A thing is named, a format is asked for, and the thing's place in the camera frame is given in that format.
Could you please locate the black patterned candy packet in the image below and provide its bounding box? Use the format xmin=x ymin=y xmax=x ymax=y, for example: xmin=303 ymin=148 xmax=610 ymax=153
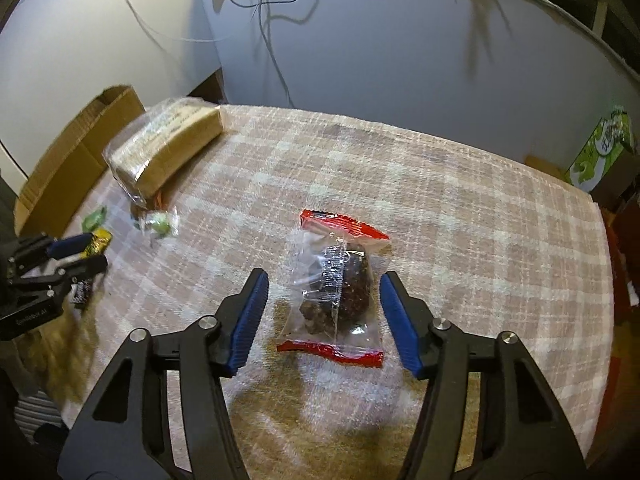
xmin=68 ymin=278 xmax=94 ymax=310

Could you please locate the yellow candy packet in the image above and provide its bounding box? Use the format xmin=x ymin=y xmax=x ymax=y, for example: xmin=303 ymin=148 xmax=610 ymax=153
xmin=84 ymin=226 xmax=113 ymax=258

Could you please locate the green candy packet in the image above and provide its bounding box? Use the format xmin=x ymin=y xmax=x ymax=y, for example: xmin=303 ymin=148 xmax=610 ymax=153
xmin=81 ymin=206 xmax=107 ymax=233

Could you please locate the small green candy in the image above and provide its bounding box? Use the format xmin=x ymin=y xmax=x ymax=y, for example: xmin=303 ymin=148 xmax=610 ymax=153
xmin=134 ymin=208 xmax=180 ymax=247

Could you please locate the cracker pack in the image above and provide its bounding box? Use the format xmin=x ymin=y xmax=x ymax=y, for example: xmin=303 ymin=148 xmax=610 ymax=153
xmin=103 ymin=98 xmax=224 ymax=201

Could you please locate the red clear snack bag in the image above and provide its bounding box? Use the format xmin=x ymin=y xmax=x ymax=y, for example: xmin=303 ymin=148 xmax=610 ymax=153
xmin=276 ymin=209 xmax=392 ymax=368

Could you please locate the brown cardboard box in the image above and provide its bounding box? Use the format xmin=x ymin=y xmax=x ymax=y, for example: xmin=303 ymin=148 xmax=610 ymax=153
xmin=14 ymin=84 xmax=144 ymax=237

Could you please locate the plaid table cloth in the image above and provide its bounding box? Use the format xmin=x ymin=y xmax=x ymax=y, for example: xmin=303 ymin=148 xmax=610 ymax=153
xmin=22 ymin=106 xmax=613 ymax=479

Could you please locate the green snack bag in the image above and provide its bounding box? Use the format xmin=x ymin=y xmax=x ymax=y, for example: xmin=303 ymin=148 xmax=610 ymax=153
xmin=564 ymin=106 xmax=637 ymax=193

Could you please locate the white cable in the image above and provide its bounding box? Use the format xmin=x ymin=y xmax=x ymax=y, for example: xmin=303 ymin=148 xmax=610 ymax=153
xmin=102 ymin=0 xmax=296 ymax=109

